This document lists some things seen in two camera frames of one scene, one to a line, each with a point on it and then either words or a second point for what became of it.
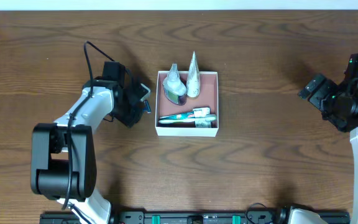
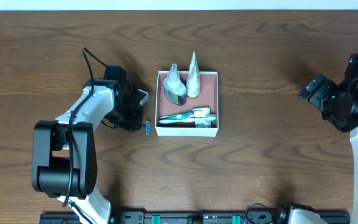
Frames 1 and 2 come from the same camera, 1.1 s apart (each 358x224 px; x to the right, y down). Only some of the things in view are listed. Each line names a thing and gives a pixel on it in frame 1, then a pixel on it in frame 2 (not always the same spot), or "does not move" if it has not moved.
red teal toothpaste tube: x=196 y=112 does not move
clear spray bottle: x=174 y=88 does not move
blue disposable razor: x=146 y=106 to x=146 y=127
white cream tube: x=193 y=82 does not move
